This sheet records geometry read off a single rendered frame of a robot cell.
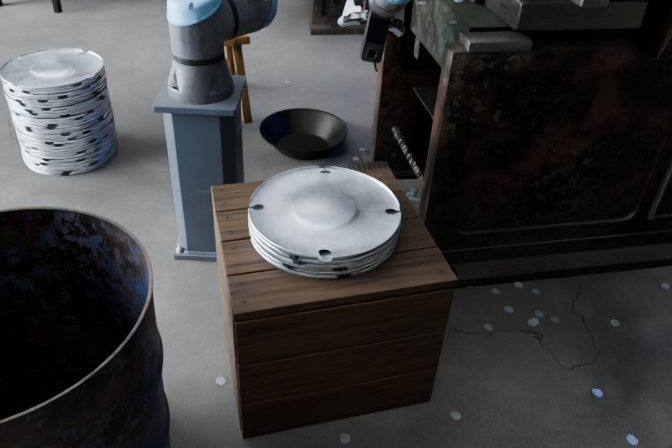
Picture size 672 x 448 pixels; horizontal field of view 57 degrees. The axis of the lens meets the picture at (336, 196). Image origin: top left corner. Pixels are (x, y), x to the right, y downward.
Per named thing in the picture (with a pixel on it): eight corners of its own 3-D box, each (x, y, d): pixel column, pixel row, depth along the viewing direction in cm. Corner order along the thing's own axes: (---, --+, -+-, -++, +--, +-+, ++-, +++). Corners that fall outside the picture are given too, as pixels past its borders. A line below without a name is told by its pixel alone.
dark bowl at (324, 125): (264, 172, 198) (263, 153, 194) (255, 127, 222) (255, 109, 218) (354, 166, 204) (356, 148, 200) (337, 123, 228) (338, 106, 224)
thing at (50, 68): (56, 97, 170) (55, 95, 170) (-23, 76, 179) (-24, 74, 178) (123, 61, 193) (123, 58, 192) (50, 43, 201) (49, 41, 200)
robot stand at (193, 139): (172, 259, 162) (151, 106, 136) (187, 216, 177) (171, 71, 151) (243, 262, 162) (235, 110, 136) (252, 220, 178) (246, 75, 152)
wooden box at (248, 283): (241, 439, 120) (233, 314, 100) (220, 303, 150) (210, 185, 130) (431, 401, 130) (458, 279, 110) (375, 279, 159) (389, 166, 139)
